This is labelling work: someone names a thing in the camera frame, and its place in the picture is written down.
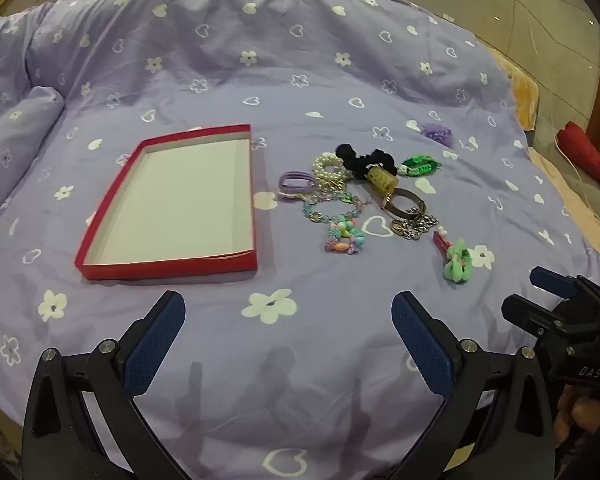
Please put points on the red cloth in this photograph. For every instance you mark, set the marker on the red cloth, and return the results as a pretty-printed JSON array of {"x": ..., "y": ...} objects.
[{"x": 592, "y": 160}]

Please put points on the yellow hair claw clip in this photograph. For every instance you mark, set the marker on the yellow hair claw clip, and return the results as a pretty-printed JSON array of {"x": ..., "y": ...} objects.
[{"x": 380, "y": 177}]

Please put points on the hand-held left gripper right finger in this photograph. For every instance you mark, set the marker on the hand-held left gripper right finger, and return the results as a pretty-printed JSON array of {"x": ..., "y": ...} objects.
[{"x": 422, "y": 345}]

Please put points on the orange blanket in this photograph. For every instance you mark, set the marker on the orange blanket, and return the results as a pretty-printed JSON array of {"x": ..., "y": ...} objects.
[{"x": 522, "y": 90}]

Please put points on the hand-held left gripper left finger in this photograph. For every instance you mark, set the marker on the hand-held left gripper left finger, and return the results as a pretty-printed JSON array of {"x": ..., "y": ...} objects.
[{"x": 155, "y": 345}]

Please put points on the red shallow cardboard box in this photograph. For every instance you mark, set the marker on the red shallow cardboard box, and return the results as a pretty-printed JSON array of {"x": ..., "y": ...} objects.
[{"x": 180, "y": 200}]

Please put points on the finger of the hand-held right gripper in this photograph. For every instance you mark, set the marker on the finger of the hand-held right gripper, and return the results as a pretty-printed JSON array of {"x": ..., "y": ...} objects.
[
  {"x": 522, "y": 312},
  {"x": 555, "y": 282}
]

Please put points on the brown metal bangle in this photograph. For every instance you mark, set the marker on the brown metal bangle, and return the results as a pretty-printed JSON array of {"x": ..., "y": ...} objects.
[{"x": 407, "y": 210}]

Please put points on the red hair clip green bow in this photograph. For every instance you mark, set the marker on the red hair clip green bow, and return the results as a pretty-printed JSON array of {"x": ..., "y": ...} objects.
[{"x": 455, "y": 260}]

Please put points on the purple flower-print duvet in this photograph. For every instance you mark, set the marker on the purple flower-print duvet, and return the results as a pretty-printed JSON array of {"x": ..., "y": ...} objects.
[{"x": 330, "y": 60}]

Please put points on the purple frilly scrunchie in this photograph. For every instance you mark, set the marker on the purple frilly scrunchie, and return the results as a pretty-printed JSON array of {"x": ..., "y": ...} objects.
[{"x": 437, "y": 134}]

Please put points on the peach bed sheet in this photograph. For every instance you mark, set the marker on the peach bed sheet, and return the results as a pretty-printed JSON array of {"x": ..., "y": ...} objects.
[{"x": 580, "y": 215}]

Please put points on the black scrunchie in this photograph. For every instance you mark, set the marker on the black scrunchie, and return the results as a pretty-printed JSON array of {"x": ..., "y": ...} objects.
[{"x": 365, "y": 160}]

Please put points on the person's right hand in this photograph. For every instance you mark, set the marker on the person's right hand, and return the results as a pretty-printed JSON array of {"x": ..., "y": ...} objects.
[{"x": 577, "y": 415}]

